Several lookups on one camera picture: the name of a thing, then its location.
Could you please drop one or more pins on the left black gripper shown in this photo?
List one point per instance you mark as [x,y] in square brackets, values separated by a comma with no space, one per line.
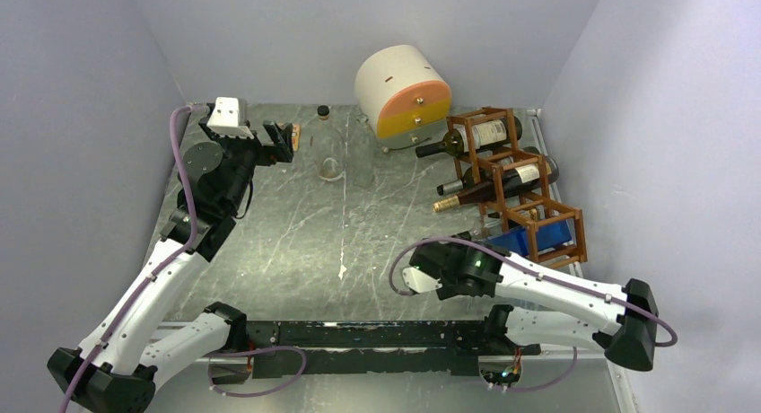
[271,154]

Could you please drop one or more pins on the clear glass bottle black cap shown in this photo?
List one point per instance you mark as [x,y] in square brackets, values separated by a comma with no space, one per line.
[328,147]

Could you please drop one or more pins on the large clear plastic bottle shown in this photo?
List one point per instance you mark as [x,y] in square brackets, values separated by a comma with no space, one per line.
[360,170]

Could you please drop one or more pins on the gold foil top bottle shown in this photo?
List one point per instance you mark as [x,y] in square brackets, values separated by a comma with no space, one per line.
[481,193]

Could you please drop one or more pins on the blue square glass bottle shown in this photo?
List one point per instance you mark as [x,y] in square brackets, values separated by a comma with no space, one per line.
[517,238]

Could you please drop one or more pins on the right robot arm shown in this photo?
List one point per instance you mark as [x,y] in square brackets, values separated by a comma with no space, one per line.
[621,321]

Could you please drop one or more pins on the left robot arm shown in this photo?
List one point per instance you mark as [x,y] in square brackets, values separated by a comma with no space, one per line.
[118,367]

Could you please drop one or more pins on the dark green wine bottle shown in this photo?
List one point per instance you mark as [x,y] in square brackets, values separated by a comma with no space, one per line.
[456,143]

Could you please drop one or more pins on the brown wooden wine rack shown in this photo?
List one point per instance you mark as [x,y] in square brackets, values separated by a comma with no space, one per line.
[531,209]

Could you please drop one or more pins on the dark bottle white label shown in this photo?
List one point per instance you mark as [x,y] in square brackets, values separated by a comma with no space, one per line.
[526,174]

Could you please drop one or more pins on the orange card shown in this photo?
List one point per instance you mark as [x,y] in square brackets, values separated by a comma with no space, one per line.
[296,136]

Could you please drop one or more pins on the cream round drawer cabinet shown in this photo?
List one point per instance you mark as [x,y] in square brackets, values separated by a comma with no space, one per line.
[402,95]

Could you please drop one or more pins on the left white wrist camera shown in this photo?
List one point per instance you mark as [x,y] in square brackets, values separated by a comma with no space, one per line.
[228,118]

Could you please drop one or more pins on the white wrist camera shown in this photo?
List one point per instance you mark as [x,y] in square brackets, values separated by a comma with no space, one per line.
[418,282]
[228,118]

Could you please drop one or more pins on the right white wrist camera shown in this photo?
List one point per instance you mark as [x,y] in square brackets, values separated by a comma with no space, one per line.
[418,282]

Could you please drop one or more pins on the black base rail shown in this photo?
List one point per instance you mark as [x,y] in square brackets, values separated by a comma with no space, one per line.
[318,347]

